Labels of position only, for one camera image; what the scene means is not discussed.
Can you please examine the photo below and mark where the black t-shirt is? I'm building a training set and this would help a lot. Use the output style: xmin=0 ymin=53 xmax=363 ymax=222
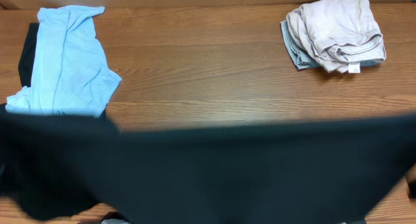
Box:
xmin=1 ymin=113 xmax=415 ymax=223

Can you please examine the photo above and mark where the grey folded garment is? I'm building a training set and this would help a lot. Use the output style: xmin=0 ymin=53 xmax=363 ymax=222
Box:
xmin=281 ymin=17 xmax=386 ymax=73

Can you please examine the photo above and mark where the light blue printed t-shirt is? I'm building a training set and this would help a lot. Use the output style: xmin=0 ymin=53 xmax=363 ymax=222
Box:
xmin=5 ymin=5 xmax=122 ymax=118

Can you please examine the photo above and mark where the beige folded garment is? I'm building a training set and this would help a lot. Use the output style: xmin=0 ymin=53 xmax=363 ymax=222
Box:
xmin=281 ymin=0 xmax=387 ymax=73

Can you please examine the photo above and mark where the black garment under pile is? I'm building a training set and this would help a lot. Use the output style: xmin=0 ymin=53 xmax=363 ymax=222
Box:
xmin=18 ymin=23 xmax=39 ymax=87

